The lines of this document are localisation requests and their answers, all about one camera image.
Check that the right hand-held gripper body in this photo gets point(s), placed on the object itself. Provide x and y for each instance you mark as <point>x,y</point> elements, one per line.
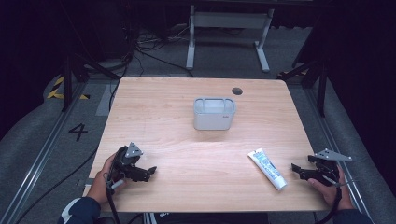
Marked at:
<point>327,172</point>

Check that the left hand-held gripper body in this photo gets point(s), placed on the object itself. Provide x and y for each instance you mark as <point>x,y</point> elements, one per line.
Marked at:
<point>124,163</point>

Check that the person's right hand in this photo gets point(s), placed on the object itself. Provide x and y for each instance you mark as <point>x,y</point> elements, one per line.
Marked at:
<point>337,196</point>

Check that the person's left hand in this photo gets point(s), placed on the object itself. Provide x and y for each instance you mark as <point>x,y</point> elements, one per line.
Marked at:
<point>101,185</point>

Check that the white blue toothpaste tube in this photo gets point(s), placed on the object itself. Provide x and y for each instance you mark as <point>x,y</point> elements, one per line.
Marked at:
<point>267,169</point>

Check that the white plastic container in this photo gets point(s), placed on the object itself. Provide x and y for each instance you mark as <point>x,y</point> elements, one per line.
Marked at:
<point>214,119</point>

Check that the black tripod stand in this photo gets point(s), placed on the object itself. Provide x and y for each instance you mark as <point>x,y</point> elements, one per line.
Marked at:
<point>322,87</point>
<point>67,84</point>

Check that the metal floor rail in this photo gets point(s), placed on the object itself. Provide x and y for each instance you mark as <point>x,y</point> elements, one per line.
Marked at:
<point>34,165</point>
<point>336,149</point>

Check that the white metal table frame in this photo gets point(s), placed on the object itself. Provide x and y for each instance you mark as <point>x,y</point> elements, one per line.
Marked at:
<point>229,20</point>

